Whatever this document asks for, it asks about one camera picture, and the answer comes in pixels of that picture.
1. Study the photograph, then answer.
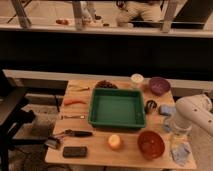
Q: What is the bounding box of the orange red bowl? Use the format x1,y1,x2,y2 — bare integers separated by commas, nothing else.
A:
137,131,165,160

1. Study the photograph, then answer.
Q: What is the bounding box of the blue sponge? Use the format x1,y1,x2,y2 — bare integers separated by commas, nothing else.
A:
159,105,176,116

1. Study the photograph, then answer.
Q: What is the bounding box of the white cup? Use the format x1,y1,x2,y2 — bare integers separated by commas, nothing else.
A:
130,74,144,88

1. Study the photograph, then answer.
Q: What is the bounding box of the black rectangular block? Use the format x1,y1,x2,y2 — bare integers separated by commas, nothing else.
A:
63,146,87,158

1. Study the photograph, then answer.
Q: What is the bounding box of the person in beige clothes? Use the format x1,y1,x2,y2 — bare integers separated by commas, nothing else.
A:
116,0,161,27

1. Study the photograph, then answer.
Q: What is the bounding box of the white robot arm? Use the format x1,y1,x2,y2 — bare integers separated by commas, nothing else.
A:
169,94,213,136

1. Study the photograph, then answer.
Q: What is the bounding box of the yellow apple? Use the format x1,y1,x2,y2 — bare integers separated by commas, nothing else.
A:
108,134,122,150

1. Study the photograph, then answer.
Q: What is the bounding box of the dark grape bunch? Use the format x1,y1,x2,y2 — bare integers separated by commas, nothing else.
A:
95,80,118,89

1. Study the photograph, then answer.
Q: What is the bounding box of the blue grey cloth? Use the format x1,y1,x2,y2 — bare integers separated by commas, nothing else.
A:
170,143,191,166

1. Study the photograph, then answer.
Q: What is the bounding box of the red object on far floor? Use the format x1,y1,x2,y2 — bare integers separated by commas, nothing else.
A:
56,19,69,25

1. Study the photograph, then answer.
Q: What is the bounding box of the orange carrot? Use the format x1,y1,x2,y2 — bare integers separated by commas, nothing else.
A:
63,99,86,106

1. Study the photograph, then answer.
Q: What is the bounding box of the yellow green utensil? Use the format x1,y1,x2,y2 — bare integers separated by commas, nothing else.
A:
69,85,90,91

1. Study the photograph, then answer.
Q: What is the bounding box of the green plastic tray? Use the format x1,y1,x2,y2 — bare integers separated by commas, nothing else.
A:
88,88,146,130

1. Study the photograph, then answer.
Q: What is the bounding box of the black handled tool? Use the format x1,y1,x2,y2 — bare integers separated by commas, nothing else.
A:
53,129,94,139

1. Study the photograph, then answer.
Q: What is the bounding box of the black chair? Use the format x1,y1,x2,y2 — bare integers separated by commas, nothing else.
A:
0,69,37,171

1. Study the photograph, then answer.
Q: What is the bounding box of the small metal clip object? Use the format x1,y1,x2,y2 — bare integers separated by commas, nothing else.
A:
45,137,61,149

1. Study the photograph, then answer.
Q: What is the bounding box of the purple bowl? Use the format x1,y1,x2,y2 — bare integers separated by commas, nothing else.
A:
149,77,171,96

